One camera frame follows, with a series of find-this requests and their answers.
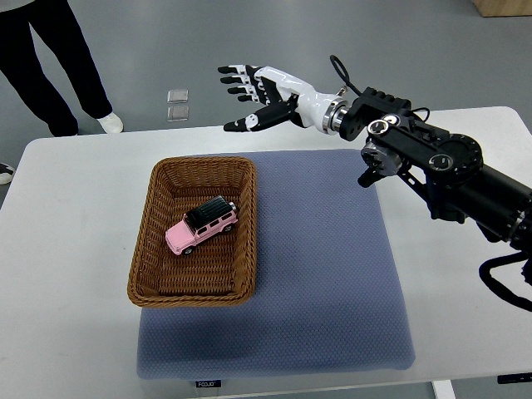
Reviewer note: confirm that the table control panel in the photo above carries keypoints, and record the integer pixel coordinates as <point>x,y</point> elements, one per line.
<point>514,378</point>

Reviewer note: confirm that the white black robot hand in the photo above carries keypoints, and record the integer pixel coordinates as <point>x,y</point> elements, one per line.
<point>288,97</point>

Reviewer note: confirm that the upper floor plate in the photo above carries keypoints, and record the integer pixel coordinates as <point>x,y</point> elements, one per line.
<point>175,96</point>

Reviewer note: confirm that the floor plate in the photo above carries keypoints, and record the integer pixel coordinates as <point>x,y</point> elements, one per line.
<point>175,96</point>
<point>178,113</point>

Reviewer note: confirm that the blue-grey cushion mat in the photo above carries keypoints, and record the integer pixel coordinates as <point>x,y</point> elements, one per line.
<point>327,295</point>

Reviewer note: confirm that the wooden furniture corner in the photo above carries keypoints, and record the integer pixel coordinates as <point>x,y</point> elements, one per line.
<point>503,8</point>

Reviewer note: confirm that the pink toy car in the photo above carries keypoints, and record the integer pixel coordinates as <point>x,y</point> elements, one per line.
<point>215,216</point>

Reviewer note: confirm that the lower floor plate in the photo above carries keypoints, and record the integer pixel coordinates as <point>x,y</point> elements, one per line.
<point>178,113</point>

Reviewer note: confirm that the brown wicker basket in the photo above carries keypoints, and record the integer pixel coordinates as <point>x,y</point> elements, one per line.
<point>221,271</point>

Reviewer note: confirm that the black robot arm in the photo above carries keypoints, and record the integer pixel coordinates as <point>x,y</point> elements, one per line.
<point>446,170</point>

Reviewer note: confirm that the white table leg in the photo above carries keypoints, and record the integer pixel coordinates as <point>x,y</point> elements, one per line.
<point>443,389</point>

